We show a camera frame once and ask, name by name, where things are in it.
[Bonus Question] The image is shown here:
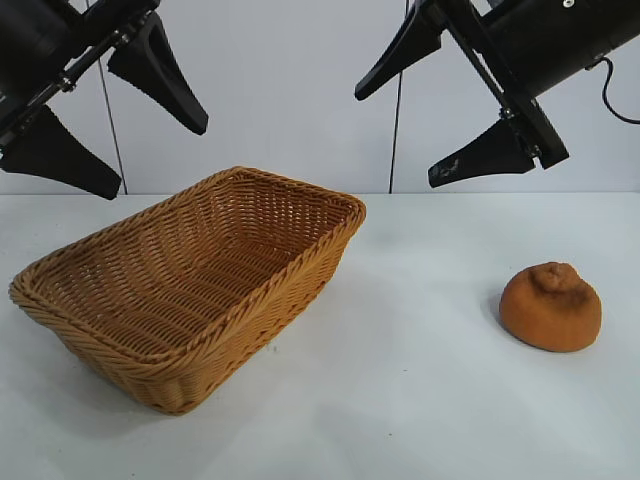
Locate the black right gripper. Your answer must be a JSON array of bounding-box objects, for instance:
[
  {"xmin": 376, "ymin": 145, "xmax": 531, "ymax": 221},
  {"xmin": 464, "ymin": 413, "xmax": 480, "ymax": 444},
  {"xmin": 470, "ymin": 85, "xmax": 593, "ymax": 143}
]
[{"xmin": 353, "ymin": 0, "xmax": 640, "ymax": 190}]

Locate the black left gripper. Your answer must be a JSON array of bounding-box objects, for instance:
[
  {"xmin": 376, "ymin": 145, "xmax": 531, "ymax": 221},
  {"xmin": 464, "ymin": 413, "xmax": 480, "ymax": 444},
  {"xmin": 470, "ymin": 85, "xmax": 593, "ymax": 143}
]
[{"xmin": 0, "ymin": 0, "xmax": 210, "ymax": 202}]

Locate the woven wicker basket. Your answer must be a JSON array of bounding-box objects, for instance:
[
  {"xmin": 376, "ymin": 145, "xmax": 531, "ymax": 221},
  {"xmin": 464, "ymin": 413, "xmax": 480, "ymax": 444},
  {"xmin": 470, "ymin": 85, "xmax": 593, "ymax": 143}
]
[{"xmin": 8, "ymin": 166, "xmax": 368, "ymax": 415}]

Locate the round brown bread bun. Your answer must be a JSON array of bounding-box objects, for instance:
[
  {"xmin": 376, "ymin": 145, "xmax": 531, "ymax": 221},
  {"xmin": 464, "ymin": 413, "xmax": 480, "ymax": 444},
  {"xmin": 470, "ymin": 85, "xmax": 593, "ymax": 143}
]
[{"xmin": 499, "ymin": 261, "xmax": 603, "ymax": 355}]

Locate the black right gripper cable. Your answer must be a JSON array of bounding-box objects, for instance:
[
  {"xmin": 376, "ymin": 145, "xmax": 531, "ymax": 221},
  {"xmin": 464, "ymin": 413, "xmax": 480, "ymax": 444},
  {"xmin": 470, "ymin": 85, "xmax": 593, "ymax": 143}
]
[{"xmin": 597, "ymin": 56, "xmax": 640, "ymax": 125}]

